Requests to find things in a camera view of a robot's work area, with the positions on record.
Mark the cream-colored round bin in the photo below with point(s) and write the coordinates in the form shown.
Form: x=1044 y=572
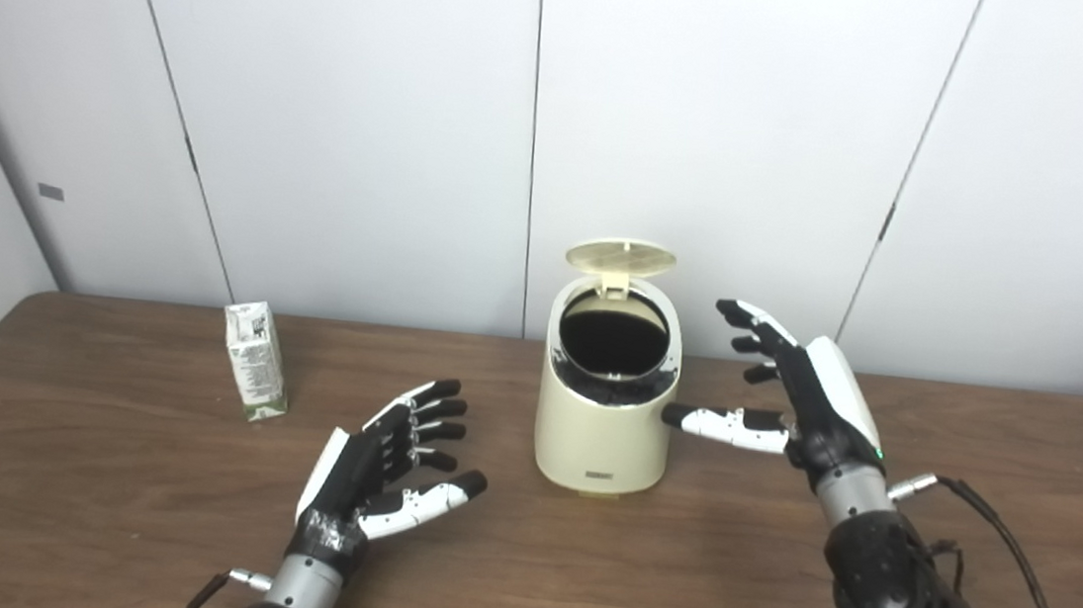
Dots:
x=600 y=444

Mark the small grey wall label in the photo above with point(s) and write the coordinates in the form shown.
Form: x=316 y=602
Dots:
x=50 y=192

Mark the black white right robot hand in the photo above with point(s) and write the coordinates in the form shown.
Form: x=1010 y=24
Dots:
x=825 y=401

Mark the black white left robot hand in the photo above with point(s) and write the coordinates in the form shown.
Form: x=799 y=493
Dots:
x=345 y=484

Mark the cream round bin lid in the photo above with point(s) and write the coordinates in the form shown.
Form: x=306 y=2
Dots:
x=621 y=255

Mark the white green milk carton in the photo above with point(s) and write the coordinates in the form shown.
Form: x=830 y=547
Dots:
x=254 y=366

